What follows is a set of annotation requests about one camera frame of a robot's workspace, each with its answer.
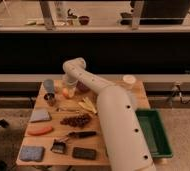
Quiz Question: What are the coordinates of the yellow red apple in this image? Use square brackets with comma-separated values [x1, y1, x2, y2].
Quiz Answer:
[62, 88, 70, 98]

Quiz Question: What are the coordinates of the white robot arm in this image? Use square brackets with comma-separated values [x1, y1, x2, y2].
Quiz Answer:
[63, 58, 156, 171]

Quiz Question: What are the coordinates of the purple bowl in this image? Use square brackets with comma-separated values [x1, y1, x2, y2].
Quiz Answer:
[77, 82, 89, 93]

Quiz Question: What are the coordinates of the dark red background bowl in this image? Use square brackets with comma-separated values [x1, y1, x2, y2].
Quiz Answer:
[78, 16, 90, 25]

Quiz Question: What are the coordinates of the yellow banana bunch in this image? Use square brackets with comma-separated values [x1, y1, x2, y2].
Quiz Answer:
[79, 97, 97, 114]

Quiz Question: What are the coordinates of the small metal cup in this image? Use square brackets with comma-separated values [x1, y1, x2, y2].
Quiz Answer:
[44, 93, 56, 106]

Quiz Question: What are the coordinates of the metal spoon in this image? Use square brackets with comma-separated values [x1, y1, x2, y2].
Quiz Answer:
[56, 107, 80, 113]

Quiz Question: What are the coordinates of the blue plastic cup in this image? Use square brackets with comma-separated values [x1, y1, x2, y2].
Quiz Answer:
[43, 79, 55, 93]

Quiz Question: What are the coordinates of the bunch of dark grapes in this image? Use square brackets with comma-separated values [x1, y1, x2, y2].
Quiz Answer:
[60, 114, 91, 128]

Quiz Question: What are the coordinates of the wooden table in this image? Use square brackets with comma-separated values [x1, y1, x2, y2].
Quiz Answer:
[15, 79, 152, 167]

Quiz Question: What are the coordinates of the grey blue triangular sponge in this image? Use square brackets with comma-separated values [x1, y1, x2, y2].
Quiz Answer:
[30, 109, 51, 123]

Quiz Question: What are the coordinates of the orange carrot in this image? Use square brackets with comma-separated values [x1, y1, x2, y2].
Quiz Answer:
[27, 126, 53, 136]

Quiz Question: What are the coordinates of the black binder clip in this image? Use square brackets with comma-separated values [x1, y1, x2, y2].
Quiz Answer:
[51, 140, 67, 154]

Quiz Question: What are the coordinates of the white paper cup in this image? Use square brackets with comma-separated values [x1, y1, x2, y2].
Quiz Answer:
[123, 75, 136, 89]

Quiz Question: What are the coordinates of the black rectangular case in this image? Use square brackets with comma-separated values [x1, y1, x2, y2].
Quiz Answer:
[72, 147, 97, 160]

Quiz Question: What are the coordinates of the green plastic tray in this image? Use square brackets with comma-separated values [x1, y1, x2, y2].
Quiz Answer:
[136, 109, 173, 159]

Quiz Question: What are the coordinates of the black background box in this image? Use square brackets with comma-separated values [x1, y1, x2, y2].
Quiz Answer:
[119, 0, 190, 26]

